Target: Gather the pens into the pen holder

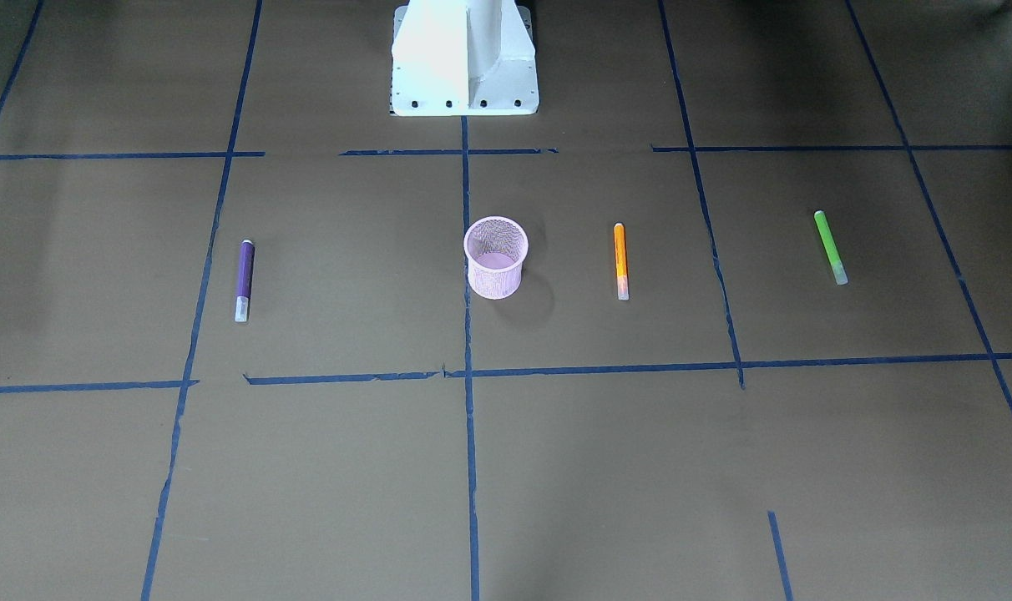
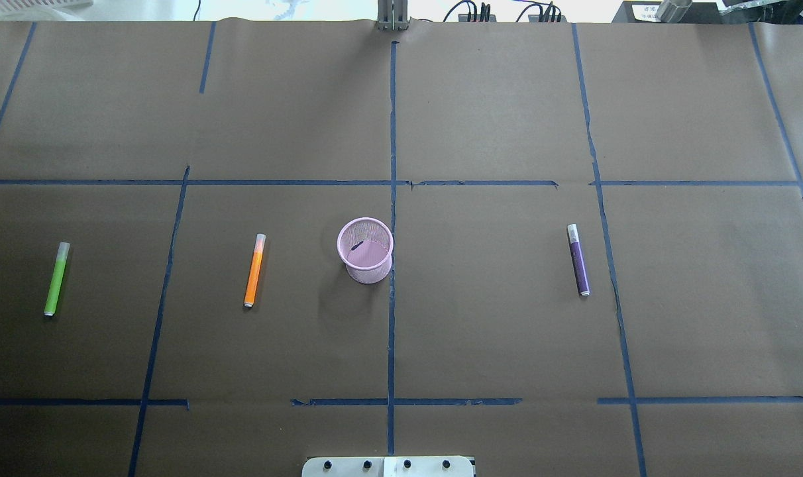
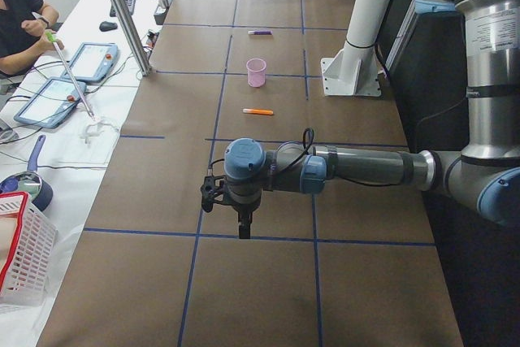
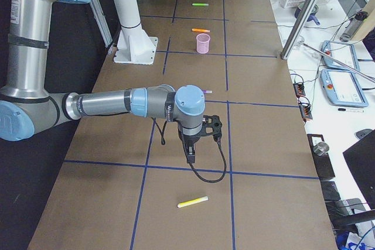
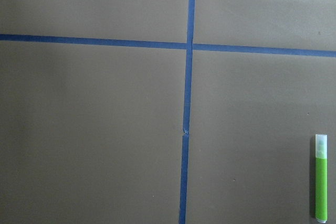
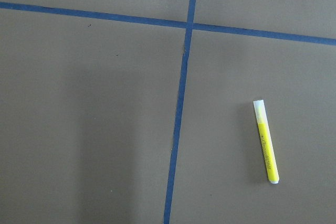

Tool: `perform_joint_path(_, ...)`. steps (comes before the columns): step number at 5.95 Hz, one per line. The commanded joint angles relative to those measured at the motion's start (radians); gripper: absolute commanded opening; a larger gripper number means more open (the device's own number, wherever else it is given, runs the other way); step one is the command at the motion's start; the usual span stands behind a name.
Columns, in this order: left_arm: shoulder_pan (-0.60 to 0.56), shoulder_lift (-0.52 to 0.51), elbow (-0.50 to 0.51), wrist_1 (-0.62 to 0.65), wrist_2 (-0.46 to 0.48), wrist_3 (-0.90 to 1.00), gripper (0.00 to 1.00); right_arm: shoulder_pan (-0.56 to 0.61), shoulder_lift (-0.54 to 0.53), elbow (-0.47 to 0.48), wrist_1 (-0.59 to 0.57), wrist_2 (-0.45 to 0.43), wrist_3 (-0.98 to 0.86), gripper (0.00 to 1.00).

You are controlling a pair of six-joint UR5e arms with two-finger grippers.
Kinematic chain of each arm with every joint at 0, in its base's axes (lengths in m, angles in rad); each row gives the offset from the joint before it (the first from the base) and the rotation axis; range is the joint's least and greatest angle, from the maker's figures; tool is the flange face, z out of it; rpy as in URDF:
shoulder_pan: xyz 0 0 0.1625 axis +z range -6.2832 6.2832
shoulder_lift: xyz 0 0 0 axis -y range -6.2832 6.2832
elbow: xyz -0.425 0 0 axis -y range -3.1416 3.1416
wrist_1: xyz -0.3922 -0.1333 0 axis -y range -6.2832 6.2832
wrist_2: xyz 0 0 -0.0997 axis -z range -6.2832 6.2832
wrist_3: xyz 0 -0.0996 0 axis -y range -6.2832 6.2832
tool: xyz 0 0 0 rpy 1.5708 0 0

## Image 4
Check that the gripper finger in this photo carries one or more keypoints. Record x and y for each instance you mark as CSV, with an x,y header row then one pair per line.
x,y
190,154

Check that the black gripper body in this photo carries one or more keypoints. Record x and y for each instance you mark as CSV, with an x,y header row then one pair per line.
x,y
190,139

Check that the yellow highlighter pen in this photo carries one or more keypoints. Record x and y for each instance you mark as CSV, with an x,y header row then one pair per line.
x,y
192,202

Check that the orange highlighter pen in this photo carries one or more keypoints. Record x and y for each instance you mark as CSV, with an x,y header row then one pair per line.
x,y
200,30

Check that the green highlighter pen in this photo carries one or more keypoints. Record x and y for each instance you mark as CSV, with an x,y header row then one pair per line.
x,y
200,4

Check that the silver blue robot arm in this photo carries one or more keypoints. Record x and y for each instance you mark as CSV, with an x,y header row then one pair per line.
x,y
27,108

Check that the pink mesh pen holder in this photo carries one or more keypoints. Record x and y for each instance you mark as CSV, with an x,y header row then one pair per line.
x,y
202,43

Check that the black white marker pen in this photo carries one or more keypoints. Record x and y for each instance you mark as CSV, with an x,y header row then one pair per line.
x,y
356,110

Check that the lower orange black connector box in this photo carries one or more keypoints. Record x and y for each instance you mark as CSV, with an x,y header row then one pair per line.
x,y
305,110

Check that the orange black connector box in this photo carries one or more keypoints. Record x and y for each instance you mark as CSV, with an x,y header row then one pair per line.
x,y
299,89
305,110

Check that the upper orange black connector box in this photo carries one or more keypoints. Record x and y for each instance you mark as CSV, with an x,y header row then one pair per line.
x,y
299,89

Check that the steel cup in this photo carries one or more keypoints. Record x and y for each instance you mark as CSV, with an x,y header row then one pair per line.
x,y
321,148

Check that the lower blue teach pendant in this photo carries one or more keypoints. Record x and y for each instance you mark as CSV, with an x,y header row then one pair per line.
x,y
342,88

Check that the blue teach pendant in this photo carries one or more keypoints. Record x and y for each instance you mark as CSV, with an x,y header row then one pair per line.
x,y
342,88
343,52

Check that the black monitor corner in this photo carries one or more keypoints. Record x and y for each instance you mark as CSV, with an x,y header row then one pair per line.
x,y
360,161

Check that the black computer mouse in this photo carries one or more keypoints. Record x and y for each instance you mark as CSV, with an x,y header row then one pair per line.
x,y
363,133

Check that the upper blue teach pendant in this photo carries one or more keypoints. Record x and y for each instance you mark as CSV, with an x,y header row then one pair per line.
x,y
343,52

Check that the blue saucepan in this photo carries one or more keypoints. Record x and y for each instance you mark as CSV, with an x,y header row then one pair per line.
x,y
312,15

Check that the long metal rod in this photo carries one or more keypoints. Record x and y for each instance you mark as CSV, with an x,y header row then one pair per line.
x,y
365,76

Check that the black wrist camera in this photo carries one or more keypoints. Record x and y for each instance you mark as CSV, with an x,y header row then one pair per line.
x,y
211,126

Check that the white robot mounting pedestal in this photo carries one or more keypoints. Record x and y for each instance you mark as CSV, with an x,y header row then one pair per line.
x,y
134,46

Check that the aluminium frame post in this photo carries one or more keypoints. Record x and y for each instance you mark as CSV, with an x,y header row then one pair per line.
x,y
297,28

